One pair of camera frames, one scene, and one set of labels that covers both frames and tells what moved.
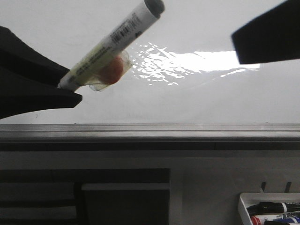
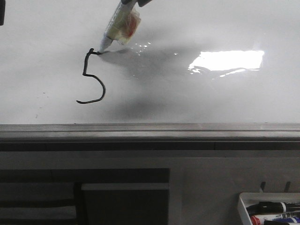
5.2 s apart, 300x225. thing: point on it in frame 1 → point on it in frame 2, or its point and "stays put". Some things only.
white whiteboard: x=184 y=70 stays put
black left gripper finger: x=273 y=35 → x=142 y=3
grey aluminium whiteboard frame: x=150 y=137 stays put
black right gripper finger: x=29 y=81 → x=2 y=10
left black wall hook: x=263 y=185 stays put
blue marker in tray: x=291 y=219 stays put
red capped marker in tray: x=259 y=220 stays put
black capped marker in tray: x=273 y=207 stays put
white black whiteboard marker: x=110 y=63 → x=123 y=27
